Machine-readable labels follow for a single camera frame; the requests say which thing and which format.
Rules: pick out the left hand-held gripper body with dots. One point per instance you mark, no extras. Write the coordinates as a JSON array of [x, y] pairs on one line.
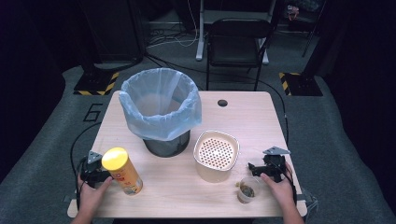
[[91, 169]]

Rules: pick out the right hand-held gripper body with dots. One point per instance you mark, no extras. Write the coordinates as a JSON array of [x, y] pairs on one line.
[[275, 165]]

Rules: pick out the yellow chip can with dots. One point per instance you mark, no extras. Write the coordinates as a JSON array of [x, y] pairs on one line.
[[123, 172]]

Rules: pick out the clear plastic cup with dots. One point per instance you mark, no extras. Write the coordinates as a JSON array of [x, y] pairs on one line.
[[249, 189]]

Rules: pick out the beige strainer container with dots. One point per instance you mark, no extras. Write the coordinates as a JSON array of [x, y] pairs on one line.
[[216, 155]]

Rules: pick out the dark mesh waste bin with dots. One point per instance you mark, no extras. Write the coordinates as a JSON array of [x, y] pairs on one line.
[[166, 147]]

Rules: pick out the light blue bin bag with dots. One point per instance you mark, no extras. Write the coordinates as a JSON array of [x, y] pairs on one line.
[[160, 102]]

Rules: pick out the person's left hand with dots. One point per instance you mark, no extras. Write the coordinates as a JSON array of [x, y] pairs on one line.
[[91, 196]]

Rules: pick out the person's right hand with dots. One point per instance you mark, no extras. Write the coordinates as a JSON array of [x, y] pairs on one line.
[[283, 191]]

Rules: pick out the black striped stand base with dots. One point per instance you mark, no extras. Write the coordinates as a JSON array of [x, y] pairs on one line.
[[300, 84], [96, 84]]

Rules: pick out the black folding chair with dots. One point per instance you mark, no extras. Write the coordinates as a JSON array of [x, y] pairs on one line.
[[238, 40]]

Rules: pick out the black stand column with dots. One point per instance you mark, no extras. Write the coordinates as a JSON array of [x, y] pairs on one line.
[[115, 31], [317, 37]]

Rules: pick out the grey table bracket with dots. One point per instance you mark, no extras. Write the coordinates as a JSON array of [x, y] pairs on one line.
[[308, 203]]

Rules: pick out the white desk frame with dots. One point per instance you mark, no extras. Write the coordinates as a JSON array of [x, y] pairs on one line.
[[200, 34]]

